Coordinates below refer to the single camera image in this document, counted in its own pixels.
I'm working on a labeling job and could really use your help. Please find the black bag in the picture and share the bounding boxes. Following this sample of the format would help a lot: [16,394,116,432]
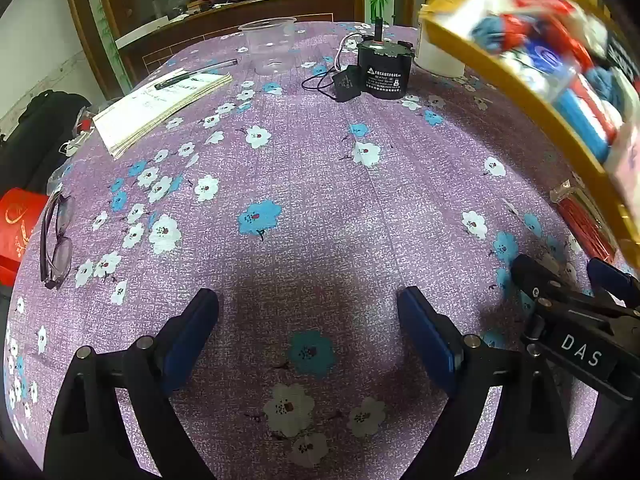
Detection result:
[0,90,93,201]

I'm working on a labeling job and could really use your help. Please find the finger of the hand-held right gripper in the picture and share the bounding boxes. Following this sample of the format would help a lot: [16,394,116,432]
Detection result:
[511,254,621,321]
[589,257,640,308]

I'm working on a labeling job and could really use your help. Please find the red sticks packet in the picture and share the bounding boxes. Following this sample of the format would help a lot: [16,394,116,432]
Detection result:
[550,177,621,261]

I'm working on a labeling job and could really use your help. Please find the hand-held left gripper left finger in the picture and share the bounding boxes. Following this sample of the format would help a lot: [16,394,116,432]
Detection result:
[44,288,220,480]

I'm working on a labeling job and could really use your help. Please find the clear plastic cup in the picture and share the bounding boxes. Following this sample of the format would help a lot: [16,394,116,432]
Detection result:
[238,17,297,75]

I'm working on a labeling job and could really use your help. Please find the red white packet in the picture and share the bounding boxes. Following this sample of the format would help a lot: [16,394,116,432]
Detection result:
[500,0,596,71]

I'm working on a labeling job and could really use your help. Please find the black electric motor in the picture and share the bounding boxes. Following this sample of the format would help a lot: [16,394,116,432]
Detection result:
[356,17,417,98]

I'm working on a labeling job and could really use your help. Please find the purple frame eyeglasses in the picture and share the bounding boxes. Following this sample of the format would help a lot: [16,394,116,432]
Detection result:
[39,192,75,290]

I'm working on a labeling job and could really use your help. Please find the blue white tissue packet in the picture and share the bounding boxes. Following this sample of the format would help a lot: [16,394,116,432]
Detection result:
[500,40,576,101]

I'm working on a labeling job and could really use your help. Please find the purple floral tablecloth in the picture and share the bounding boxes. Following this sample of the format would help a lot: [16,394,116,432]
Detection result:
[0,20,640,480]

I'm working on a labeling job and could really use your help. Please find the yellow cardboard box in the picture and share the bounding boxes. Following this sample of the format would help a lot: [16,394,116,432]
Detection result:
[417,0,640,256]

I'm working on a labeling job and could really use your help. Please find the pink tissue packet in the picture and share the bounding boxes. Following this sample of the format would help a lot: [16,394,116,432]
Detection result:
[605,125,640,196]

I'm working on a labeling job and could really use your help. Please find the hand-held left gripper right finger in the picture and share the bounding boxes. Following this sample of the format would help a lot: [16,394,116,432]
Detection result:
[397,286,613,480]

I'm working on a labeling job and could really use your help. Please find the wooden sideboard cabinet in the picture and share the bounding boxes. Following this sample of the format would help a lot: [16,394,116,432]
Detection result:
[62,0,416,101]

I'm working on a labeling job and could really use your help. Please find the black pen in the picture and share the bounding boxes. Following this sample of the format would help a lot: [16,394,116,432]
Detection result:
[154,59,239,91]

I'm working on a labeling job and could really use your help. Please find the black packet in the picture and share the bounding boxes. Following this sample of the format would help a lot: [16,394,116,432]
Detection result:
[605,30,640,91]

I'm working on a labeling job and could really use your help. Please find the red paper bag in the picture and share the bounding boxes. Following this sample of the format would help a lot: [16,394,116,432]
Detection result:
[0,187,51,286]

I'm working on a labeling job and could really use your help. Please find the white jar red label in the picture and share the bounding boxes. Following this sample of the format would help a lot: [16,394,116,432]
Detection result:
[414,5,466,77]

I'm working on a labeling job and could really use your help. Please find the white paper notebook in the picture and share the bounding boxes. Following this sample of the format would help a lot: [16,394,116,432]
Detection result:
[92,71,233,160]

